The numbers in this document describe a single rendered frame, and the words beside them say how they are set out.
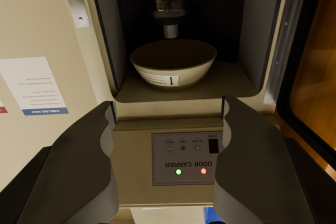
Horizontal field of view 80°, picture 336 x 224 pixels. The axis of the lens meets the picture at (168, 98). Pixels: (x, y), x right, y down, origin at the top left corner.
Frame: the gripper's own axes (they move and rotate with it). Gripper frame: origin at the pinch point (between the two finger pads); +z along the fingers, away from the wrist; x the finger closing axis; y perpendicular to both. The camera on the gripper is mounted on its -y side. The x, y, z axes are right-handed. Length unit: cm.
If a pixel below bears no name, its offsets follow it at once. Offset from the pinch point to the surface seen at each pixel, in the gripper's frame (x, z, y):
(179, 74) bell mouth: 1.1, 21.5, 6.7
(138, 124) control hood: -6.9, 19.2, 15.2
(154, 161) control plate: -3.9, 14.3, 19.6
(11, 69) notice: -65, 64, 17
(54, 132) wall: -60, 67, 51
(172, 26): 0.2, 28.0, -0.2
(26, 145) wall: -78, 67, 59
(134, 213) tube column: -13, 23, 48
